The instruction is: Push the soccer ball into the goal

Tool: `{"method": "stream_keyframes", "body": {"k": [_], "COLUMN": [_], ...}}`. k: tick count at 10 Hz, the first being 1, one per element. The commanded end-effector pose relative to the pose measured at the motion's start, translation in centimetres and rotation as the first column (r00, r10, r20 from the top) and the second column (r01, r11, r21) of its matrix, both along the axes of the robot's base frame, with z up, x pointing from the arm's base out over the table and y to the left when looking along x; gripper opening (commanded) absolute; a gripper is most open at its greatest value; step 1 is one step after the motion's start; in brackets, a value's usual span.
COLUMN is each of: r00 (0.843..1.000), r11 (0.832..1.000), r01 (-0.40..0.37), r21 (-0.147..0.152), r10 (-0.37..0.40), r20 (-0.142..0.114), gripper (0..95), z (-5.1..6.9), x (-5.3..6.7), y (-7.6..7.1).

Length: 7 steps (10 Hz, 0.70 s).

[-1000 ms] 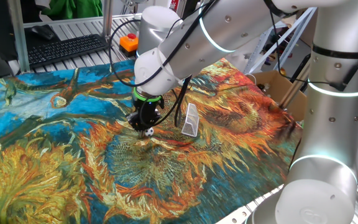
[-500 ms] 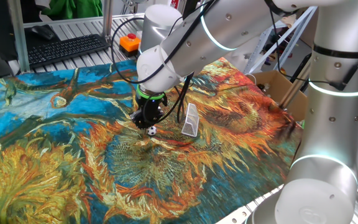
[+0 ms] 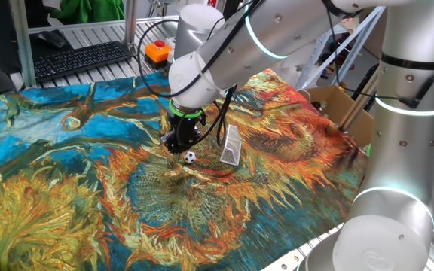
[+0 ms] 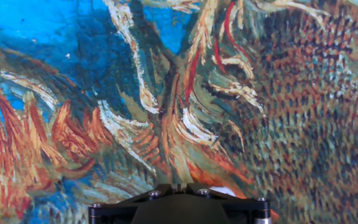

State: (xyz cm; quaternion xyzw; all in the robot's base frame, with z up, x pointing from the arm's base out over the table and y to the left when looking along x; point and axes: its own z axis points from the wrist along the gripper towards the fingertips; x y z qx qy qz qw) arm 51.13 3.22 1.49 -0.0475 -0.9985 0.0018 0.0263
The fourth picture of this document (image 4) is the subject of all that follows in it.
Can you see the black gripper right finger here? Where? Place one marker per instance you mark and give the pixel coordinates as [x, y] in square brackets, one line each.
[247, 210]

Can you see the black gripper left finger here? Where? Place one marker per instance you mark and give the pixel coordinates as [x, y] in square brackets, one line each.
[117, 210]

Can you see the sunflower painting tablecloth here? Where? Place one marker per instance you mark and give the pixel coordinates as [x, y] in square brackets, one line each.
[179, 93]

